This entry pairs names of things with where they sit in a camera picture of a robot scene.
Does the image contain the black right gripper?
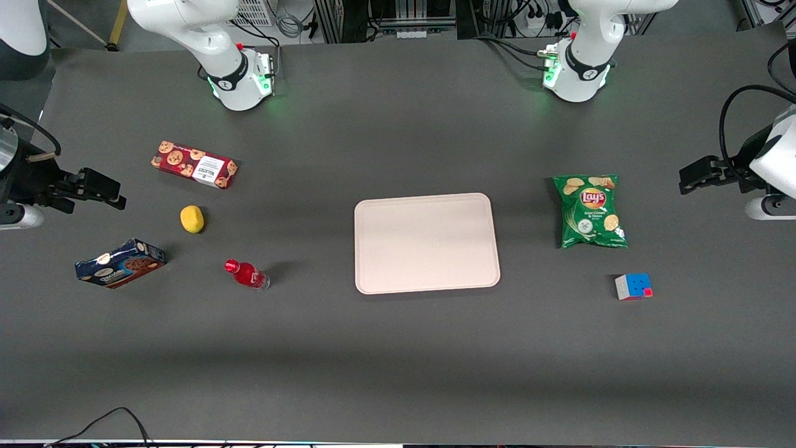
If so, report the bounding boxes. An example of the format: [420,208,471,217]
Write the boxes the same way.
[5,142,127,212]

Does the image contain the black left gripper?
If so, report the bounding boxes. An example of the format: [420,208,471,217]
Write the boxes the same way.
[678,128,775,195]

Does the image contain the red coke bottle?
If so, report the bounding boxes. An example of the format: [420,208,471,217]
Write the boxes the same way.
[224,259,271,292]

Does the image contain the beige plastic tray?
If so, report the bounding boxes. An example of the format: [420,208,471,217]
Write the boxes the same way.
[354,192,501,295]

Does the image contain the blue chocolate cookie box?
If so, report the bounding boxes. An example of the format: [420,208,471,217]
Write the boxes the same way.
[75,238,167,290]

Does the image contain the yellow lemon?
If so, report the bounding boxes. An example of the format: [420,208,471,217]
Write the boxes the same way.
[180,205,206,235]

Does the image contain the red cookie box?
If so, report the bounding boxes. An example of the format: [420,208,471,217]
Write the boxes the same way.
[150,140,239,190]

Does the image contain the green Lay's chips bag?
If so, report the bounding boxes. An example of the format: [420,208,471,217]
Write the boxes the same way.
[552,174,629,250]

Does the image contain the Rubik's cube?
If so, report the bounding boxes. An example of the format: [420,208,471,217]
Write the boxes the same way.
[614,273,654,302]

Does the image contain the yellow black pole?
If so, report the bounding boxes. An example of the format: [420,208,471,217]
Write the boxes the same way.
[106,0,129,52]

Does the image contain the white power strip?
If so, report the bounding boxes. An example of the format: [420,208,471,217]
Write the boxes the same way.
[521,11,565,32]

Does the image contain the white perforated box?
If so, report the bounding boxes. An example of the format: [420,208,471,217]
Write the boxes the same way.
[229,0,277,27]

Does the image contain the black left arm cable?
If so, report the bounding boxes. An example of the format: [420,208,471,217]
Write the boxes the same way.
[719,84,796,178]

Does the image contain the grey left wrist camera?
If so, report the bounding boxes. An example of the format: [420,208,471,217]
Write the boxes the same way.
[745,194,796,221]

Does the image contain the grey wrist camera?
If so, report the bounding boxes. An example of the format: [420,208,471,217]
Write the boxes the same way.
[745,194,796,221]
[0,204,45,231]

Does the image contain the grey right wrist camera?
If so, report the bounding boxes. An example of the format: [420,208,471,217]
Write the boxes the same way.
[0,204,45,231]

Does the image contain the black looped cable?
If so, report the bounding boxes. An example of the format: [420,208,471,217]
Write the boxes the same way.
[767,39,796,95]

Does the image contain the black cable at table edge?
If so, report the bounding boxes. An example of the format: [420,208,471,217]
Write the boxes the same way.
[44,407,154,448]

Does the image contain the black left base cables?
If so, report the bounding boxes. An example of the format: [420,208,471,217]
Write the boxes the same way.
[474,32,560,73]

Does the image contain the grey coiled cable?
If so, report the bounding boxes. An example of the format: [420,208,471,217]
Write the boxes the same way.
[274,12,305,39]

